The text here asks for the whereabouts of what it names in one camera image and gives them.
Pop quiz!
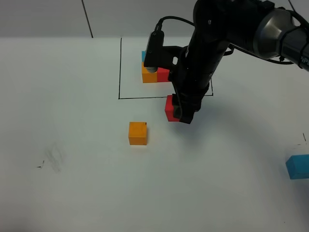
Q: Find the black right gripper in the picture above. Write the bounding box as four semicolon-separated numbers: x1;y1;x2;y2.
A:
162;43;217;124

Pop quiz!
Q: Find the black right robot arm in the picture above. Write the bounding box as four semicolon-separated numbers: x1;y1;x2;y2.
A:
163;0;309;124

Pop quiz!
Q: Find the template red cube block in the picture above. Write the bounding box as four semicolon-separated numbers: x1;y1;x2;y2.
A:
157;68;169;82

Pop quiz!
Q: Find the template orange cube block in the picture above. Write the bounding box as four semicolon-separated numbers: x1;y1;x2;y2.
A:
141;62;157;83

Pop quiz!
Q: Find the template blue cube block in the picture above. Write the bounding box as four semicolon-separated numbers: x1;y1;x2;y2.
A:
141;51;146;62

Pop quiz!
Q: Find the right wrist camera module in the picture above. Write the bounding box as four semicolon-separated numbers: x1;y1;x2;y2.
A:
144;30;164;73

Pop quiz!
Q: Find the black right camera cable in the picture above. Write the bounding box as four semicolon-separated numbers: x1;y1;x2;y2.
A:
155;16;196;32

